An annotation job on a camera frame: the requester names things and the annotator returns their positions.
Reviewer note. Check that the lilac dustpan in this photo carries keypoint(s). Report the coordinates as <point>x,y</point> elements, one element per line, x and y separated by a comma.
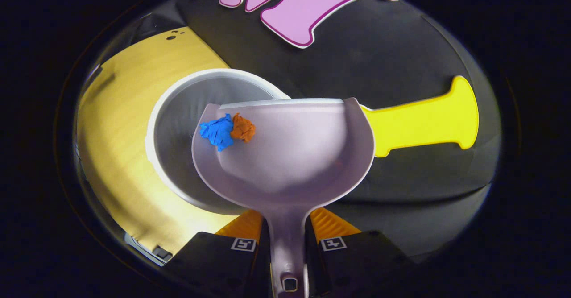
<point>294,155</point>

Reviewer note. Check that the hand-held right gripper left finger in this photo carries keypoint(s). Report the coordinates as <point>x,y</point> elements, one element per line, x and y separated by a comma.
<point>209,258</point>

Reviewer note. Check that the blue paper ball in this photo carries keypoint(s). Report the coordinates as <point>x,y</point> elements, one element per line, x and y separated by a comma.
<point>217,132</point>

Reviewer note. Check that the white ribbed garbage bin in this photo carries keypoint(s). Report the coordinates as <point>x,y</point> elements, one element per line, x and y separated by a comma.
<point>178,137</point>

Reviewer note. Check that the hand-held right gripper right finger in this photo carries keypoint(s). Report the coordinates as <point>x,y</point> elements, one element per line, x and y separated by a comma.
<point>357,258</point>

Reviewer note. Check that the orange paper ball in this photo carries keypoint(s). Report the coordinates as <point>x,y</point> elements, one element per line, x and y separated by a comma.
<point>243,128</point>

